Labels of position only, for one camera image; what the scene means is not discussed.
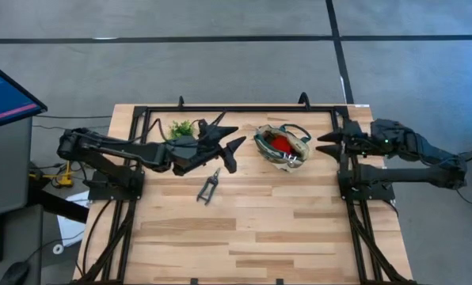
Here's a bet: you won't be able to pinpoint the black aluminium rig frame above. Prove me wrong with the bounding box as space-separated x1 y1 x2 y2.
67 103 419 285

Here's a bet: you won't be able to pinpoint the green plant in white pot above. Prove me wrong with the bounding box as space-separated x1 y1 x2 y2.
167 120 197 140

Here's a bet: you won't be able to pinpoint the blue-screen computer monitor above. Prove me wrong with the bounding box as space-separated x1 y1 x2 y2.
0 56 49 132

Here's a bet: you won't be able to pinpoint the green-handled garden snips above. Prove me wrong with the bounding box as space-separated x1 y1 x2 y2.
196 167 222 206

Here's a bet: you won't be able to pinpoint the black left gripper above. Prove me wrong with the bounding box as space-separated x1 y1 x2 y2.
165 120 247 177

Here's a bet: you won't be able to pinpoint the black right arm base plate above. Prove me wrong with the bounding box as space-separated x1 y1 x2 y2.
337 164 396 202

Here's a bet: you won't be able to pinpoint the white paper sheet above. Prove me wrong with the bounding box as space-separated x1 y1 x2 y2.
56 200 91 247

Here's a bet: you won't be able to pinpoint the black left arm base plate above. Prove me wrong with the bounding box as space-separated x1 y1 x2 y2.
87 169 145 202

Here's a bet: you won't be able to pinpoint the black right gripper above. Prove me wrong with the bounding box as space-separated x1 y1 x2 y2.
315 120 374 162

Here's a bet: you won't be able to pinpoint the beige green gardening bag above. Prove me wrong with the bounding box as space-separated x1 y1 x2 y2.
253 123 313 172

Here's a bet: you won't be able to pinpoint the yellow clamp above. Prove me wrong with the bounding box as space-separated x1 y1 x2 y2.
29 160 75 188

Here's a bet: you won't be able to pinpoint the black computer mouse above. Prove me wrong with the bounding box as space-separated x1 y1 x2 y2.
0 260 31 285

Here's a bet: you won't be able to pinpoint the grey operator desk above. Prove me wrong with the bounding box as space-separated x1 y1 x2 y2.
0 116 43 285

